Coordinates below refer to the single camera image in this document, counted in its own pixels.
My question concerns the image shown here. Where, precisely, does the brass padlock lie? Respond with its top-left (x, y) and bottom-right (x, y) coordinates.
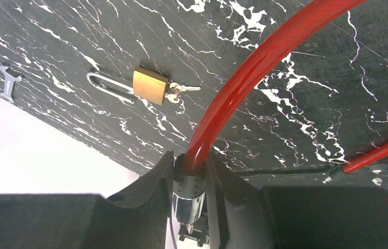
top-left (86, 67), bottom-right (169, 105)

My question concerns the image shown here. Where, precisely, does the silver open-end wrench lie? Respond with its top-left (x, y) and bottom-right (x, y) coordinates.
top-left (0, 64), bottom-right (24, 104)

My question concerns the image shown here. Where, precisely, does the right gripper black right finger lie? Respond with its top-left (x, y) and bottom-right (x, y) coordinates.
top-left (205, 154), bottom-right (388, 248)

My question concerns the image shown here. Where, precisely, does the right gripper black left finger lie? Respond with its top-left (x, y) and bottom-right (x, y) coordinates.
top-left (0, 151), bottom-right (174, 248)

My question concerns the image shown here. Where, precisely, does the red cable bike lock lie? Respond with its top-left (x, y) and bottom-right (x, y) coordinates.
top-left (171, 0), bottom-right (388, 235)

